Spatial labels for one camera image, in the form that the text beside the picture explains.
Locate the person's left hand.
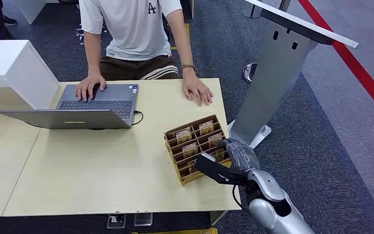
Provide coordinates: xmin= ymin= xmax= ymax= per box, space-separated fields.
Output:
xmin=182 ymin=76 xmax=214 ymax=107

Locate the white counter block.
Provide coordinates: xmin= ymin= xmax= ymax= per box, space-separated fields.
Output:
xmin=14 ymin=0 xmax=60 ymax=25

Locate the thin black desk cable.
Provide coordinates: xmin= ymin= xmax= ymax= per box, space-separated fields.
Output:
xmin=0 ymin=101 xmax=43 ymax=129

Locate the person's right hand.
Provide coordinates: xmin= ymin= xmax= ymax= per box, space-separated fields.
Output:
xmin=75 ymin=73 xmax=107 ymax=103

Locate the white kiosk base plate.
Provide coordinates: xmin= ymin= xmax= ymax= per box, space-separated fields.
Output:
xmin=227 ymin=119 xmax=272 ymax=150

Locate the office chair wheel base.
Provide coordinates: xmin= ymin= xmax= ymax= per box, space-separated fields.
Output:
xmin=75 ymin=23 xmax=109 ymax=46

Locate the yellow floor strip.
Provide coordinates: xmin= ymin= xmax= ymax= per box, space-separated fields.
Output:
xmin=131 ymin=227 xmax=219 ymax=234

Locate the metal floor socket lid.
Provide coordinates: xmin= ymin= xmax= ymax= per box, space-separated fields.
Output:
xmin=133 ymin=212 xmax=153 ymax=227

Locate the grey kiosk stand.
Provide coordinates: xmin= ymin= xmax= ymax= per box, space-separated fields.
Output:
xmin=229 ymin=0 xmax=359 ymax=146

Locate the white desk leg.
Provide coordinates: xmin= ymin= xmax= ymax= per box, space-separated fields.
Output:
xmin=209 ymin=210 xmax=228 ymax=226

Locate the black laptop power cable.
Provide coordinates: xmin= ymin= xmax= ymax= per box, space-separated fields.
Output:
xmin=131 ymin=110 xmax=145 ymax=127

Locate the brown wooden card holder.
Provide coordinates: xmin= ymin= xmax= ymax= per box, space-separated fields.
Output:
xmin=164 ymin=114 xmax=233 ymax=187

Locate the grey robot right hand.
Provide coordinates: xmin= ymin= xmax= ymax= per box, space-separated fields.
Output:
xmin=217 ymin=138 xmax=261 ymax=177

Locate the chrome stanchion base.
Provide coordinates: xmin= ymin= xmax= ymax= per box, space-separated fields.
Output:
xmin=242 ymin=62 xmax=259 ymax=84

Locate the grey laptop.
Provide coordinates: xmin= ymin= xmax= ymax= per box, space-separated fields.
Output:
xmin=0 ymin=83 xmax=140 ymax=130

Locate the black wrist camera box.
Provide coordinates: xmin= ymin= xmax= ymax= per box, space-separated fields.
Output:
xmin=194 ymin=153 xmax=248 ymax=186

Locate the floor socket with plug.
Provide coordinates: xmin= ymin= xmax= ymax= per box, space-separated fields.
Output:
xmin=106 ymin=214 xmax=127 ymax=230

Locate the white cabinet box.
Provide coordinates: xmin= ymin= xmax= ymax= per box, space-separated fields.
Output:
xmin=0 ymin=39 xmax=60 ymax=111

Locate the red barrier belt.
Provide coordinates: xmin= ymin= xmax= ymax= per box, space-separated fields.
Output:
xmin=298 ymin=0 xmax=374 ymax=125

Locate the brown bead bracelet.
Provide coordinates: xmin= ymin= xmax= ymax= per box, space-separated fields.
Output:
xmin=181 ymin=64 xmax=200 ymax=78

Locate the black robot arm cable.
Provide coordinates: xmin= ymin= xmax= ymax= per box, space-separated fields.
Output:
xmin=231 ymin=184 xmax=251 ymax=215

